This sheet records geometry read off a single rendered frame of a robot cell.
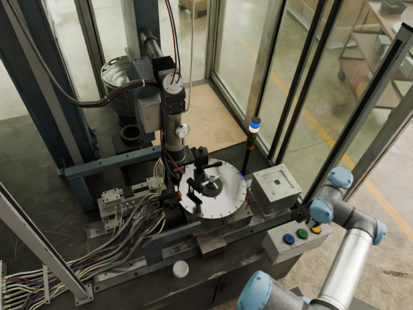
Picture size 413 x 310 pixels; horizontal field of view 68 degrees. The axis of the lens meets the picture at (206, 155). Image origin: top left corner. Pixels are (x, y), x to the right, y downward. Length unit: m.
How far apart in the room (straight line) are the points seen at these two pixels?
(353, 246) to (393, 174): 2.27
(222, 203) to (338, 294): 0.66
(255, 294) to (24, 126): 1.74
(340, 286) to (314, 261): 1.53
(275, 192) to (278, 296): 0.77
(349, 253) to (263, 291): 0.29
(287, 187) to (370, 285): 1.20
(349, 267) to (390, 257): 1.78
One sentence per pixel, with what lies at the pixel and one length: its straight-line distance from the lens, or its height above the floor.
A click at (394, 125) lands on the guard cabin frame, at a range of 1.10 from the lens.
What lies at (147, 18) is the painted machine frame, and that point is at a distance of 1.15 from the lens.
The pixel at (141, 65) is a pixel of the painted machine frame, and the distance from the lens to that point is 1.07.
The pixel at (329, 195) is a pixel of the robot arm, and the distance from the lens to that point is 1.05.
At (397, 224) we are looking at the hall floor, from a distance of 2.90.
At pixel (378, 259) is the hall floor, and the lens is 2.66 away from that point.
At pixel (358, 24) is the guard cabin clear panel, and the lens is 1.17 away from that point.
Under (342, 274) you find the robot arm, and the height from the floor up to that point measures 1.33.
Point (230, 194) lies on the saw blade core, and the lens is 1.40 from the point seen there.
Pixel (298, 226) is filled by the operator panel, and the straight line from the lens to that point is 1.45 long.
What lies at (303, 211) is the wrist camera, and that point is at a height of 1.13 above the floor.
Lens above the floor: 2.12
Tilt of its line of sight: 50 degrees down
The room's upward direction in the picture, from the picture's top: 5 degrees clockwise
